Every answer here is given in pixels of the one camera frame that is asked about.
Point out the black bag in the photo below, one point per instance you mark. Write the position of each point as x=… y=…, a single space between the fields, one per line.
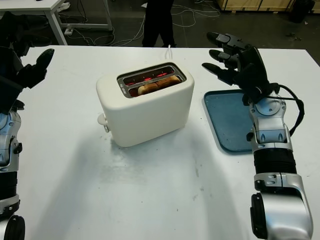
x=302 y=10

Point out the browned toast slice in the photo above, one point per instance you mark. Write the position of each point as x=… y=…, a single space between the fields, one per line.
x=157 y=85

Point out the white paper sheet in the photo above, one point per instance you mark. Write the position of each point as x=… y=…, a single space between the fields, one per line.
x=144 y=5

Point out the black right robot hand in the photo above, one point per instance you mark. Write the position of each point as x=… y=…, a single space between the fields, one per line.
x=255 y=72

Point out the blue plastic tray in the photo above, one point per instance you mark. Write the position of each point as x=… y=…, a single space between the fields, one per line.
x=227 y=120

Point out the wooden crate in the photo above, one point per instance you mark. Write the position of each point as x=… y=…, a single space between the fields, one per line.
x=265 y=3

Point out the white two-slot toaster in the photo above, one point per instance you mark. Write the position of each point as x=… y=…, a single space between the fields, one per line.
x=145 y=120

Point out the white power strip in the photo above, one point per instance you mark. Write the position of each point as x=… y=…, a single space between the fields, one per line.
x=69 y=31

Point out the white desk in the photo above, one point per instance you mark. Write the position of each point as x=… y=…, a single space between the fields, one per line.
x=37 y=5

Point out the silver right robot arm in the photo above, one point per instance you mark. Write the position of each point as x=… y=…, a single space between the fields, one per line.
x=272 y=130

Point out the person in dark trousers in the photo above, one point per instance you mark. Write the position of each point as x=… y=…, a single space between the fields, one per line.
x=156 y=22

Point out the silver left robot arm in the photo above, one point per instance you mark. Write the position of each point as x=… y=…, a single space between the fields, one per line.
x=7 y=140

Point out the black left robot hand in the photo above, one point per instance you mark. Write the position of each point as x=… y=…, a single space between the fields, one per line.
x=32 y=72

